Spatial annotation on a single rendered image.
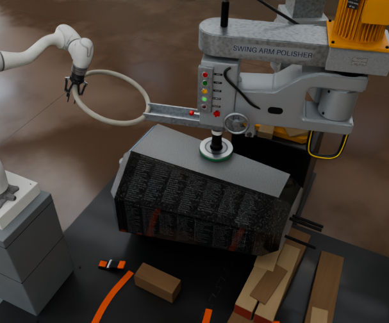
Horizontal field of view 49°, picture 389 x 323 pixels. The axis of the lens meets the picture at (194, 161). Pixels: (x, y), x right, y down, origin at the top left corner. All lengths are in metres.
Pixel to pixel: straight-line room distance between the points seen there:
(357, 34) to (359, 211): 1.92
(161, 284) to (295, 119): 1.39
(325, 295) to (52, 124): 3.04
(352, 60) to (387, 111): 2.86
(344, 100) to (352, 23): 0.43
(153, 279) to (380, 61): 1.91
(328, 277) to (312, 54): 1.58
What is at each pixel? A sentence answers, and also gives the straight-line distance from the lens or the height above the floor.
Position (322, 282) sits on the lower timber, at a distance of 3.11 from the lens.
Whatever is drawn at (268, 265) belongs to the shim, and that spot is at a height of 0.26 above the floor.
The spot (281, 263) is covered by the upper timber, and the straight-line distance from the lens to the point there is 2.98.
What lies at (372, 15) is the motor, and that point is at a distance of 2.13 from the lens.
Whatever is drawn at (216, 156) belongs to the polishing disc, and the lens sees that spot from 2.68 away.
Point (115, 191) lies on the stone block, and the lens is 2.87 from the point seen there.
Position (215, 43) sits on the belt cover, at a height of 1.65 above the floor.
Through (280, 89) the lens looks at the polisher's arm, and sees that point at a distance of 2.36.
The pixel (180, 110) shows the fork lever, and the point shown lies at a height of 1.10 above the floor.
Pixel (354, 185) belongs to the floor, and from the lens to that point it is 4.01.
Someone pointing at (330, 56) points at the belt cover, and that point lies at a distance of 2.24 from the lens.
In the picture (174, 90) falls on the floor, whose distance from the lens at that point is 4.93.
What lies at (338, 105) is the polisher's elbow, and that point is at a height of 1.35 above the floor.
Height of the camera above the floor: 2.64
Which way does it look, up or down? 42 degrees down
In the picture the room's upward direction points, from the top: 1 degrees clockwise
